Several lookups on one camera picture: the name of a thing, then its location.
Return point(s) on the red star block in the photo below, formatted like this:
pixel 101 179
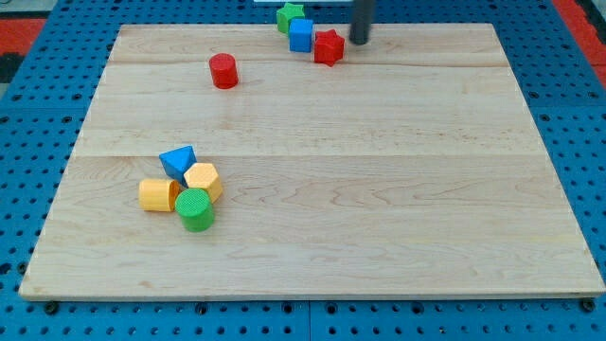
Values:
pixel 328 47

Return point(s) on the green star block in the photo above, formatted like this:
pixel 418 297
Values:
pixel 286 14

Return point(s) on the yellow hexagon block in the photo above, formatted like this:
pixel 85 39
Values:
pixel 206 177

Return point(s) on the light wooden board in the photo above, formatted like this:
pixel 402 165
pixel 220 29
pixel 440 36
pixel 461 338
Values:
pixel 412 169

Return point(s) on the green cylinder block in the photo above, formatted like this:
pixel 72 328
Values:
pixel 195 210

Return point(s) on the blue triangle block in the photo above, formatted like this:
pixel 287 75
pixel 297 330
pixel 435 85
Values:
pixel 177 162

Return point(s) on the red cylinder block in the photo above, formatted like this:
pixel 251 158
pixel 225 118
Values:
pixel 224 72

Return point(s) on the blue cube block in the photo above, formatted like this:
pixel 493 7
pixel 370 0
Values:
pixel 300 35

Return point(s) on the yellow cylinder block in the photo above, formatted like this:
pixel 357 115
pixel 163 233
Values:
pixel 158 194

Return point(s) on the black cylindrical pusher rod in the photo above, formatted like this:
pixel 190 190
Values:
pixel 361 20

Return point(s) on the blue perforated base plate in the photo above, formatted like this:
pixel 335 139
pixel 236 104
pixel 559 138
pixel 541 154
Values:
pixel 47 100

